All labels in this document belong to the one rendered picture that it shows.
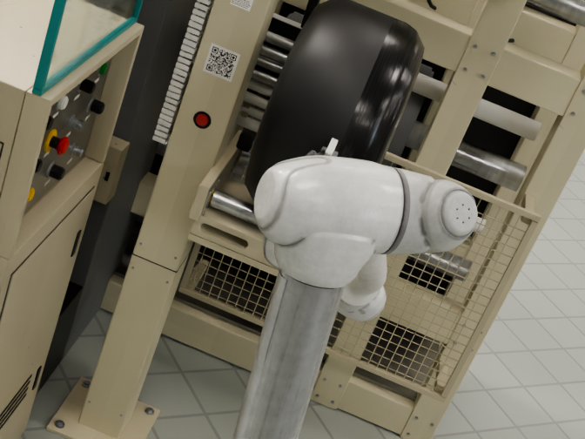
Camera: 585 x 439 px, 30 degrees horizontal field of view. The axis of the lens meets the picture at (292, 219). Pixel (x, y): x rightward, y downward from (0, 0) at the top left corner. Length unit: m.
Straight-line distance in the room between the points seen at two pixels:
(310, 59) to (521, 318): 2.52
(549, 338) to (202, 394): 1.76
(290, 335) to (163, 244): 1.32
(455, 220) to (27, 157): 0.93
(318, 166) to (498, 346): 3.04
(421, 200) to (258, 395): 0.39
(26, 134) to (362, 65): 0.79
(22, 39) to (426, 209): 1.07
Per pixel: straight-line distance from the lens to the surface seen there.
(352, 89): 2.47
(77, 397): 3.39
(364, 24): 2.58
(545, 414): 4.27
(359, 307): 2.17
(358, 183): 1.54
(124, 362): 3.13
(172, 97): 2.80
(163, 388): 3.54
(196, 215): 2.71
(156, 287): 2.97
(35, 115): 2.13
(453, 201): 1.57
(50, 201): 2.52
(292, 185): 1.51
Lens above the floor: 2.18
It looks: 27 degrees down
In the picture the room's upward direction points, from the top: 22 degrees clockwise
